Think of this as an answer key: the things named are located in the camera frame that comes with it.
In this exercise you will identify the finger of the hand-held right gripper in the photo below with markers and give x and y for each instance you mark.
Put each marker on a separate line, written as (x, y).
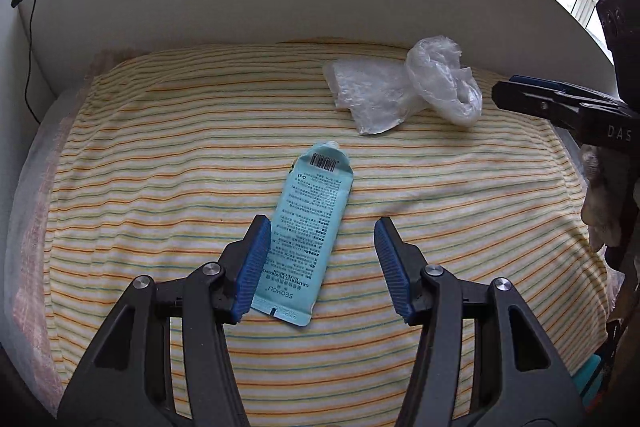
(545, 83)
(530, 104)

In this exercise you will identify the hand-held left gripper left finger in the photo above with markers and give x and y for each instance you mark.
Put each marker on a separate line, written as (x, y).
(252, 267)

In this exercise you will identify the teal plastic object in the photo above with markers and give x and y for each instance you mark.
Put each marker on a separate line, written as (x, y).
(589, 379)

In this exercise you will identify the person's right hand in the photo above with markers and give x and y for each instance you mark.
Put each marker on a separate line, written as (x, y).
(600, 197)

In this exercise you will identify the clear plastic bag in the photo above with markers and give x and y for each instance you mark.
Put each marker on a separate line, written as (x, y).
(445, 77)

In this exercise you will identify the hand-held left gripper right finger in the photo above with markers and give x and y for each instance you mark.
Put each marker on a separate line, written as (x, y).
(392, 267)

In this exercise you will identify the flat clear plastic wrapper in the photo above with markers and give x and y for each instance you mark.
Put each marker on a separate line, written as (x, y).
(370, 97)

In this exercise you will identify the light blue cream tube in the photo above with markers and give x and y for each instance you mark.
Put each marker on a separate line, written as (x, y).
(315, 207)

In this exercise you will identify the striped blanket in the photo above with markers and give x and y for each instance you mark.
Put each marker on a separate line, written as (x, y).
(175, 157)

